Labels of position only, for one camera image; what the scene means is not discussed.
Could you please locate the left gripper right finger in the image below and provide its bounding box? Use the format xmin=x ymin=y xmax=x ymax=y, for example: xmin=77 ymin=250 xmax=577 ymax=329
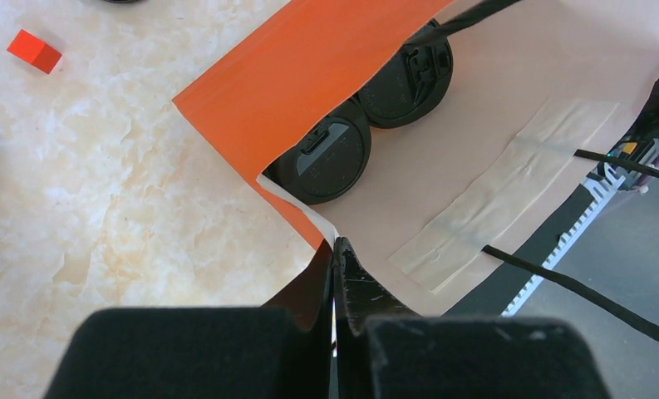
xmin=333 ymin=237 xmax=610 ymax=398

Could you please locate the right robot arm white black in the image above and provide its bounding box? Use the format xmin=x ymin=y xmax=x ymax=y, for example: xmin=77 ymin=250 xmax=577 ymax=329
xmin=609 ymin=78 xmax=659 ymax=167

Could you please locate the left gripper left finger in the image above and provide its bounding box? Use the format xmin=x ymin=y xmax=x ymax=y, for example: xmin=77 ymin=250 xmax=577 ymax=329
xmin=46 ymin=243 xmax=333 ymax=398

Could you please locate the white toothed cable rail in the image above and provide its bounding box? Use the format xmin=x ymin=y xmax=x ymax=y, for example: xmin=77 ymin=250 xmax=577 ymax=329
xmin=500 ymin=165 xmax=625 ymax=317

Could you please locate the small orange cube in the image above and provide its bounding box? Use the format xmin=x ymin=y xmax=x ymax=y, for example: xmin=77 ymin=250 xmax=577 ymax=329
xmin=7 ymin=29 xmax=62 ymax=74

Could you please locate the orange paper bag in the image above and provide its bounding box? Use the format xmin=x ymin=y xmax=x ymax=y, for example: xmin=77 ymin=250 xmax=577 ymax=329
xmin=174 ymin=1 xmax=659 ymax=342

